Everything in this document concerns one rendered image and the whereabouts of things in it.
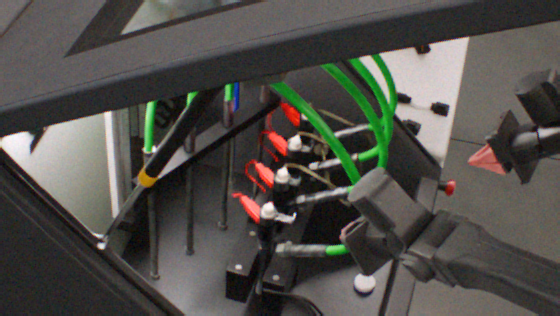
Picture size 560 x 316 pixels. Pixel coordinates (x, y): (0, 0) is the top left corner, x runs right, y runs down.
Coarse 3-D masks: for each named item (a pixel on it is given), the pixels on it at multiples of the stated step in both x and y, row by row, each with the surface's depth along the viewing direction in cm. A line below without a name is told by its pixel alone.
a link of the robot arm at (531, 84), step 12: (540, 72) 124; (552, 72) 122; (516, 84) 126; (528, 84) 124; (540, 84) 121; (552, 84) 121; (516, 96) 124; (528, 96) 122; (540, 96) 122; (552, 96) 122; (528, 108) 124; (540, 108) 123; (552, 108) 123; (540, 120) 124
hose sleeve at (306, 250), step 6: (288, 246) 136; (294, 246) 135; (300, 246) 134; (306, 246) 133; (312, 246) 133; (318, 246) 132; (324, 246) 131; (288, 252) 135; (294, 252) 135; (300, 252) 134; (306, 252) 133; (312, 252) 132; (318, 252) 131; (324, 252) 131
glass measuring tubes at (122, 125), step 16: (112, 112) 140; (128, 112) 141; (144, 112) 149; (112, 128) 141; (128, 128) 143; (144, 128) 152; (112, 144) 144; (128, 144) 145; (144, 144) 154; (112, 160) 146; (128, 160) 147; (112, 176) 149; (128, 176) 150; (112, 192) 152; (128, 192) 153; (112, 208) 155; (144, 208) 161; (128, 224) 157
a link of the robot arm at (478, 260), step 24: (456, 216) 102; (432, 240) 102; (456, 240) 99; (480, 240) 96; (432, 264) 101; (456, 264) 97; (480, 264) 93; (504, 264) 91; (528, 264) 88; (552, 264) 86; (480, 288) 97; (504, 288) 90; (528, 288) 86; (552, 288) 83; (552, 312) 84
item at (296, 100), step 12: (276, 84) 116; (288, 96) 116; (300, 96) 117; (300, 108) 116; (312, 108) 117; (312, 120) 116; (324, 132) 117; (336, 144) 117; (348, 156) 118; (348, 168) 118; (336, 252) 129; (348, 252) 128
